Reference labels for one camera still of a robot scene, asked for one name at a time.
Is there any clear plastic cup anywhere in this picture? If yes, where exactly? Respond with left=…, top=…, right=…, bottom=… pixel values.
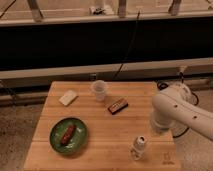
left=91, top=80, right=108, bottom=101

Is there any white sponge block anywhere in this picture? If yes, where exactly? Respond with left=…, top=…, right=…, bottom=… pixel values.
left=59, top=90, right=78, bottom=106

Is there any brown chocolate bar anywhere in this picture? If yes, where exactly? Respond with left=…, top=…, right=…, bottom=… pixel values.
left=108, top=98, right=128, bottom=115

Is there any small clear bottle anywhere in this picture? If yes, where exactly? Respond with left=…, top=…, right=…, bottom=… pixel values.
left=130, top=136, right=147, bottom=161

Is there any brown sausage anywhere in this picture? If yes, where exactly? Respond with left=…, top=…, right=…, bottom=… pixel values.
left=61, top=125, right=76, bottom=145

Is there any green plate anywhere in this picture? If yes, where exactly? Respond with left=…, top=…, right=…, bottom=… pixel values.
left=49, top=117, right=88, bottom=155

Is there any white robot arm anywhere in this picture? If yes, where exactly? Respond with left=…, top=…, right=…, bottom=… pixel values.
left=150, top=83, right=213, bottom=141

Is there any black floor cable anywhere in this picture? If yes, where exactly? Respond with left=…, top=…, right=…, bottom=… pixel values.
left=156, top=71, right=200, bottom=139

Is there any black hanging cable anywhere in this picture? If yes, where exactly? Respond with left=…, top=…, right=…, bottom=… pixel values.
left=111, top=9, right=141, bottom=81

